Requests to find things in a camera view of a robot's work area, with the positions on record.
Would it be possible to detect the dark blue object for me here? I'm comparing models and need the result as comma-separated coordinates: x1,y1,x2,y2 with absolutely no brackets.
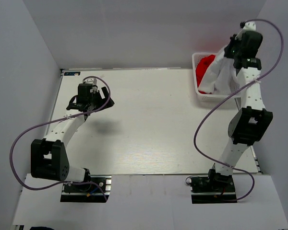
29,226,54,230

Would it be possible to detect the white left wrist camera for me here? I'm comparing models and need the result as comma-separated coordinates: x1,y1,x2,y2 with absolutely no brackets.
82,77,98,92

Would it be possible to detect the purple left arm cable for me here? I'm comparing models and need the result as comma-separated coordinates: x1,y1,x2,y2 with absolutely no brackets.
9,76,111,201

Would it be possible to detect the white t shirt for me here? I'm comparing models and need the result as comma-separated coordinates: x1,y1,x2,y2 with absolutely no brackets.
198,46,240,95

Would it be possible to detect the white plastic basket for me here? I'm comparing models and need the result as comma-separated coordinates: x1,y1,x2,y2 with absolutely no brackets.
192,52,229,102

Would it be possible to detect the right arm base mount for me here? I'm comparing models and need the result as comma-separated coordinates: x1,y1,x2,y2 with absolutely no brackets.
185,176,237,204

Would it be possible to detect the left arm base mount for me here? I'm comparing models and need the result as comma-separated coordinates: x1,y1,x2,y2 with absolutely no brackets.
60,175,112,203

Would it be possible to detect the red t shirt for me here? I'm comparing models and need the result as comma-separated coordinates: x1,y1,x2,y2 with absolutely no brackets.
195,55,216,89

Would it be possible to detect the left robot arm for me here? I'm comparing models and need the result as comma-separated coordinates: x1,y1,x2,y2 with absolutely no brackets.
31,83,114,191

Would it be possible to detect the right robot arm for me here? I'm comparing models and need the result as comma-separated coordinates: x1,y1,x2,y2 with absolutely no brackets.
207,31,273,191

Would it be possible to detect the blue label sticker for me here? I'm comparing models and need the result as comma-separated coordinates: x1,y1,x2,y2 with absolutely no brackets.
64,71,81,76

